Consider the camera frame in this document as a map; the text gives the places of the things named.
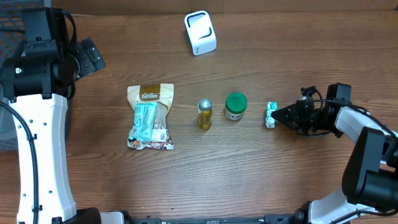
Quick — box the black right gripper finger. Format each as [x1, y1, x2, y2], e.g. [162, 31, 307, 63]
[271, 104, 297, 118]
[274, 115, 299, 130]

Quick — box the small teal white carton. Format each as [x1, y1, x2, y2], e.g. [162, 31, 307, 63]
[265, 101, 277, 129]

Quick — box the green white yogurt cup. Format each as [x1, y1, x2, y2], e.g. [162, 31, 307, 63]
[224, 92, 248, 120]

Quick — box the yellow liquid glass bottle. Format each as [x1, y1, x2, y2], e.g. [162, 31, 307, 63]
[198, 98, 212, 129]

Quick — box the teal snack packet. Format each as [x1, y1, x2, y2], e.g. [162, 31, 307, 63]
[129, 102, 158, 142]

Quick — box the brown white snack bag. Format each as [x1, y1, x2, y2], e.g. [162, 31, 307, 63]
[127, 83, 174, 150]

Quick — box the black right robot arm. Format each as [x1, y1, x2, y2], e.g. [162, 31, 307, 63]
[264, 83, 397, 224]

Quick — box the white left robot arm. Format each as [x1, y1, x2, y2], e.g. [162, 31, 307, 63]
[1, 7, 105, 223]

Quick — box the white barcode scanner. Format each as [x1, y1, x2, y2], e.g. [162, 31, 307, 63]
[184, 11, 217, 56]

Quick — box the grey plastic mesh basket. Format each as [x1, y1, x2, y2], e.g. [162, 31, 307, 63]
[0, 0, 71, 152]

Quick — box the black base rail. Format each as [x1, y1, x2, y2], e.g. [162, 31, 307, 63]
[99, 211, 296, 224]

